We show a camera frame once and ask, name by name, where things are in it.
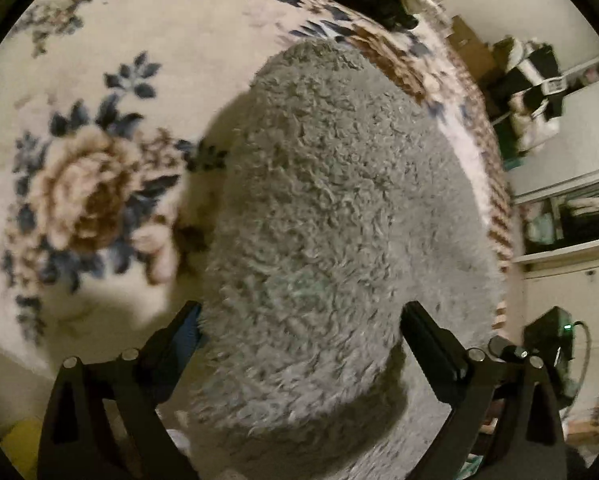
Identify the brown cardboard box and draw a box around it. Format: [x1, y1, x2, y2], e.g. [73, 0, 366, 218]
[446, 14, 498, 87]

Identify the floral blanket with checked border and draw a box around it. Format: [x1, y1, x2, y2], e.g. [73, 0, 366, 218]
[0, 0, 519, 401]

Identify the black device with green light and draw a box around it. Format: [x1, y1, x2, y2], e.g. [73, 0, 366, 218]
[523, 306, 578, 402]

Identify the grey fluffy blanket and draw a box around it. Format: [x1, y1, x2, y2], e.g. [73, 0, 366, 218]
[187, 39, 506, 480]

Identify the grey cable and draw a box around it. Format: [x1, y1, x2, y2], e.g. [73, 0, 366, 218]
[568, 321, 594, 403]

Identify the yellow item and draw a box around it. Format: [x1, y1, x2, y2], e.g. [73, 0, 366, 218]
[0, 419, 44, 477]

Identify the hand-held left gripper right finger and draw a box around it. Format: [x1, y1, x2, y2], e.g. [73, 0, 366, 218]
[400, 301, 568, 480]

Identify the white shelf cabinet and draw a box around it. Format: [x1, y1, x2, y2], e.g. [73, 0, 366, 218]
[510, 62, 599, 273]

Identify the black and white clothes pile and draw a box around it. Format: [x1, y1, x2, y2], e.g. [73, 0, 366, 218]
[488, 36, 566, 157]

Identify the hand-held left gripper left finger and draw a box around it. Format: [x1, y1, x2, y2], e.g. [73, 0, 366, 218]
[36, 301, 203, 480]

